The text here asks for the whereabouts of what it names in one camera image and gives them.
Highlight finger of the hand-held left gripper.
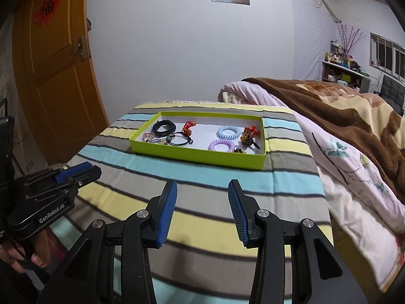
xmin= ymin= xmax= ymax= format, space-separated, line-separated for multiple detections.
xmin=25 ymin=161 xmax=94 ymax=187
xmin=62 ymin=165 xmax=102 ymax=197

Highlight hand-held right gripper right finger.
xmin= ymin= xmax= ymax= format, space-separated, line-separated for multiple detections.
xmin=228 ymin=179 xmax=371 ymax=304

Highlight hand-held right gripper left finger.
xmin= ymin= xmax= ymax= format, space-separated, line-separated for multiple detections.
xmin=35 ymin=179 xmax=178 ymax=304

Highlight purple spiral hair tie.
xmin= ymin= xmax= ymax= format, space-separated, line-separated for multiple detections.
xmin=208 ymin=139 xmax=235 ymax=153

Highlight black elastic hair tie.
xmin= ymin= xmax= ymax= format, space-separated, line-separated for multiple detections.
xmin=165 ymin=132 xmax=194 ymax=147

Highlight black amber bead bracelet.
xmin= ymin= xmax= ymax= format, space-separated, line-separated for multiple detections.
xmin=239 ymin=134 xmax=260 ymax=150

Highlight black wristband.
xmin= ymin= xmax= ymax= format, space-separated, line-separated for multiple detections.
xmin=152 ymin=120 xmax=177 ymax=137

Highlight green cardboard box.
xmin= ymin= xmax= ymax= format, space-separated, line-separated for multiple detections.
xmin=129 ymin=111 xmax=267 ymax=170

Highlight blue spiral hair tie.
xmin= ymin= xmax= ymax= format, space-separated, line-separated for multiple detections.
xmin=216 ymin=125 xmax=238 ymax=140

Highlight red knotted cord bracelet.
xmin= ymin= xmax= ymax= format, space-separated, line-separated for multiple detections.
xmin=181 ymin=121 xmax=197 ymax=137

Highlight person's left hand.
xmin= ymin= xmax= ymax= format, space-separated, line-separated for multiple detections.
xmin=0 ymin=242 xmax=50 ymax=274

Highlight striped bed sheet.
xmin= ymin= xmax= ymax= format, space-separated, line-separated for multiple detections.
xmin=47 ymin=101 xmax=333 ymax=304

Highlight wooden door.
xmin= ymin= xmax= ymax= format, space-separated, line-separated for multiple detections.
xmin=12 ymin=0 xmax=110 ymax=165

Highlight pink floral quilt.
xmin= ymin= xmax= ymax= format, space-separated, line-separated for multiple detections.
xmin=218 ymin=81 xmax=405 ymax=292

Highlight brass door lock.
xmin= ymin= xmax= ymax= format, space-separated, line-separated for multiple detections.
xmin=76 ymin=35 xmax=91 ymax=61

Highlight brown fleece blanket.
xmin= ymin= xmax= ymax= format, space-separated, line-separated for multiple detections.
xmin=241 ymin=77 xmax=405 ymax=203

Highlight red door poster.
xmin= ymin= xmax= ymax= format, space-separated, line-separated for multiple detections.
xmin=32 ymin=0 xmax=65 ymax=27

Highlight row of bottles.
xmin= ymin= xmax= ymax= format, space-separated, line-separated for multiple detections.
xmin=324 ymin=40 xmax=358 ymax=68

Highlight black padded chair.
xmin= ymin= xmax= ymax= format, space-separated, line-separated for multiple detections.
xmin=381 ymin=74 xmax=405 ymax=108

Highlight purple flower branches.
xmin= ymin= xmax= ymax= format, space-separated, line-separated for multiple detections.
xmin=337 ymin=24 xmax=367 ymax=54

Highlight barred window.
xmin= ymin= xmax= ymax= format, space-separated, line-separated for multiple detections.
xmin=370 ymin=32 xmax=405 ymax=83

